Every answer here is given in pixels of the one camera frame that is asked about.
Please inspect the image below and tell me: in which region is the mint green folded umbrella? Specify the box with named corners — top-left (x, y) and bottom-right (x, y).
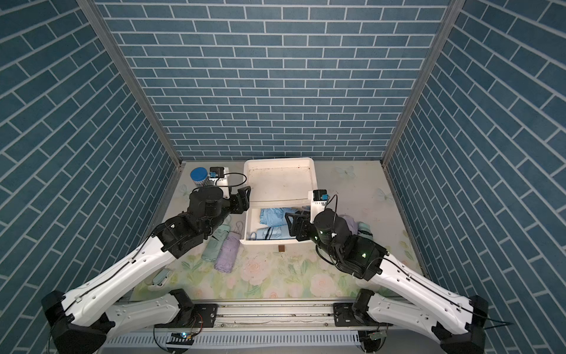
top-left (358, 222), bottom-right (374, 241)
top-left (201, 215), bottom-right (231, 262)

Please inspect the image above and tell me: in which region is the white pull-out drawer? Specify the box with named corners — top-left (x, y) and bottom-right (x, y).
top-left (240, 206), bottom-right (318, 246)

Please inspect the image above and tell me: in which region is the metal corner frame post left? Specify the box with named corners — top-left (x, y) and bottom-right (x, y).
top-left (77, 0), bottom-right (182, 170)

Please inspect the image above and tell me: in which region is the metal linear rail base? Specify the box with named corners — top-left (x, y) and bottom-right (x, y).
top-left (104, 297), bottom-right (437, 353)

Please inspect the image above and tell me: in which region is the blue-lid clear straw canister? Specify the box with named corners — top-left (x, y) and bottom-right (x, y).
top-left (190, 167), bottom-right (209, 187)

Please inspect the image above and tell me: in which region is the light blue umbrella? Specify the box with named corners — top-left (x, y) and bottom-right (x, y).
top-left (259, 207), bottom-right (299, 227)
top-left (249, 226), bottom-right (292, 240)

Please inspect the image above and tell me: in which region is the green circuit board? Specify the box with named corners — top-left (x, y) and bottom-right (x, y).
top-left (171, 332), bottom-right (194, 345)

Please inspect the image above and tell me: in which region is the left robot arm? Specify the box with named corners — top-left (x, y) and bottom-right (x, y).
top-left (41, 186), bottom-right (251, 353)

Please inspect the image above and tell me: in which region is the white plastic drawer cabinet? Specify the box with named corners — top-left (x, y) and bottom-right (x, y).
top-left (243, 158), bottom-right (318, 209)

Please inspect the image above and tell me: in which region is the metal corner frame post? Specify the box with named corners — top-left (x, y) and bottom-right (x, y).
top-left (77, 0), bottom-right (182, 170)
top-left (381, 0), bottom-right (465, 170)

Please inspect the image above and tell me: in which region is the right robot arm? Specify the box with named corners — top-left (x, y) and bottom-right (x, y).
top-left (285, 209), bottom-right (489, 353)

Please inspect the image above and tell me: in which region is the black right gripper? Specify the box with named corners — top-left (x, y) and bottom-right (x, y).
top-left (285, 211), bottom-right (341, 261)

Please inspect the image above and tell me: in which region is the mint green folded umbrella right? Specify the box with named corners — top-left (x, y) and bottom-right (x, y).
top-left (358, 222), bottom-right (374, 241)

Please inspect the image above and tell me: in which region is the metal corner frame post right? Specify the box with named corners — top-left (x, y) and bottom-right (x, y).
top-left (381, 0), bottom-right (465, 170)

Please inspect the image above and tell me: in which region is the floral table mat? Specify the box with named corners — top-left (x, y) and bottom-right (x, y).
top-left (132, 212), bottom-right (421, 302)

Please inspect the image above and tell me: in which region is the mint green folded umbrella left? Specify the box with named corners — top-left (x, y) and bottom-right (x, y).
top-left (201, 215), bottom-right (231, 262)

